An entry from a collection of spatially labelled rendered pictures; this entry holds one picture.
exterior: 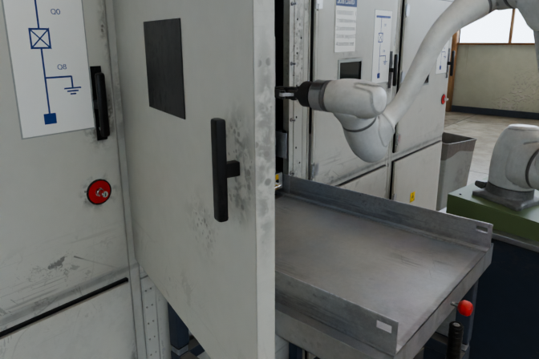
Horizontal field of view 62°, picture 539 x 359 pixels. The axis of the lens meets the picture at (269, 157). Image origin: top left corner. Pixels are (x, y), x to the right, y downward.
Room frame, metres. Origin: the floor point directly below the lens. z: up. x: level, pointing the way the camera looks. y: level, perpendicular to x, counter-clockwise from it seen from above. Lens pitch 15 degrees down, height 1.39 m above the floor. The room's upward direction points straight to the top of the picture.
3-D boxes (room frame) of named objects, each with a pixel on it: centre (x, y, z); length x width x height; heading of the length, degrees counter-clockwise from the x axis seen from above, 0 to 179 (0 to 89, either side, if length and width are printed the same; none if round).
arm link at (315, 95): (1.29, -0.15, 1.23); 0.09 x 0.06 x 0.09; 139
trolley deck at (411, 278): (1.11, -0.15, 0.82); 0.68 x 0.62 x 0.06; 49
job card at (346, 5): (1.76, -0.29, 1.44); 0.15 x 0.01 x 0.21; 139
